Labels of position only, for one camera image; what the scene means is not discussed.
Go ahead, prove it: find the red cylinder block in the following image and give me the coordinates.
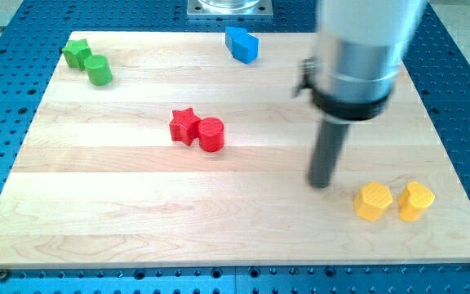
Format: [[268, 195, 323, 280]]
[[197, 117, 224, 152]]

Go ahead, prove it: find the green cylinder block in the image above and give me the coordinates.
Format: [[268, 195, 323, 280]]
[[84, 55, 113, 86]]

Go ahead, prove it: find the yellow heart block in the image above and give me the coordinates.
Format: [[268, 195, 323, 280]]
[[397, 181, 435, 222]]

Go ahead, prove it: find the black pusher rod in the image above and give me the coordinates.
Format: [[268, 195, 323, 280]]
[[308, 120, 348, 189]]

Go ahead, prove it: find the yellow hexagon block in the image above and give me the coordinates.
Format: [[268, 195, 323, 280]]
[[352, 181, 393, 222]]

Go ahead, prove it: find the blue cube block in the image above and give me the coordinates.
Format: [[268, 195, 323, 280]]
[[224, 26, 247, 53]]

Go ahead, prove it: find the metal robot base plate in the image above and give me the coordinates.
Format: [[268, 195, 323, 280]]
[[186, 0, 273, 18]]

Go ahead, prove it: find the red star block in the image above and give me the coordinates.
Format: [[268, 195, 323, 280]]
[[169, 108, 201, 145]]

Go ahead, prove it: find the green star block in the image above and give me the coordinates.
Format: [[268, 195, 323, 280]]
[[61, 39, 92, 71]]

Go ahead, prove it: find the blue pentagon block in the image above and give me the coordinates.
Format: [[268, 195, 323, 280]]
[[232, 34, 259, 65]]

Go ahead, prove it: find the light wooden board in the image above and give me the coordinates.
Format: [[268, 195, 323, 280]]
[[0, 31, 470, 269]]

